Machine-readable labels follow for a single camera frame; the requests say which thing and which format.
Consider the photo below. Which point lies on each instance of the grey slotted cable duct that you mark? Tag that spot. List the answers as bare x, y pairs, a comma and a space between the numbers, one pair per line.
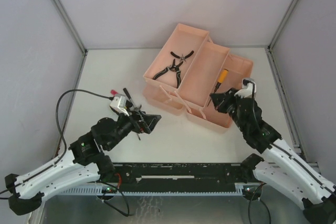
239, 189

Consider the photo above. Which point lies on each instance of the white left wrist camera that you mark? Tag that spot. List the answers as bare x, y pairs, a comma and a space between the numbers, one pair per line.
120, 105

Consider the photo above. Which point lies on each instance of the black handled pliers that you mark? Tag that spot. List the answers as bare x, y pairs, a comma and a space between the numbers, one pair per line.
182, 57

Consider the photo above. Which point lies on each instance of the pink upper cantilever tray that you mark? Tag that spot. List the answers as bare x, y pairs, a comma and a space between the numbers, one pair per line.
175, 58

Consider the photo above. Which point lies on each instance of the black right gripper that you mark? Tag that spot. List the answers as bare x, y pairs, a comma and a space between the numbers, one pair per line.
227, 103

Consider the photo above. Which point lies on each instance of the right aluminium corner post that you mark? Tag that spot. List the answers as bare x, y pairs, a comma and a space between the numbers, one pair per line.
291, 8

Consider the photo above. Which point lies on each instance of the left aluminium corner post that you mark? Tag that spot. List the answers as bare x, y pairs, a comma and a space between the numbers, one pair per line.
69, 25

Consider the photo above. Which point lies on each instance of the pink middle cantilever tray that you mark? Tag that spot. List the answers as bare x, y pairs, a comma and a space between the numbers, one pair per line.
202, 75

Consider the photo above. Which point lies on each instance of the pink cantilever tray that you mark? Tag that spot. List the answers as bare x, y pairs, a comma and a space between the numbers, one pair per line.
202, 75
175, 58

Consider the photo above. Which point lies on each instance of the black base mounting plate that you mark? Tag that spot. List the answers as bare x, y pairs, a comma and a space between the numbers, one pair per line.
154, 175

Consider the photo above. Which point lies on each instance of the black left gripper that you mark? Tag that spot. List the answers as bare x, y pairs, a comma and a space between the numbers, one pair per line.
139, 123

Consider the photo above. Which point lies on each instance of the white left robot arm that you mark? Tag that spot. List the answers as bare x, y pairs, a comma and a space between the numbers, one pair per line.
84, 161

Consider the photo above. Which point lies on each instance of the aluminium corner post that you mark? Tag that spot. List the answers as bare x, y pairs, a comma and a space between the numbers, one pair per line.
69, 25
291, 8

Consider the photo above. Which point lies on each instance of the black claw hammer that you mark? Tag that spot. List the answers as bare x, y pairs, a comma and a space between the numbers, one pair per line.
133, 106

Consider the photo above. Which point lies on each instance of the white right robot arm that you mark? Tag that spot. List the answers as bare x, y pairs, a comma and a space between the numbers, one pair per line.
279, 165

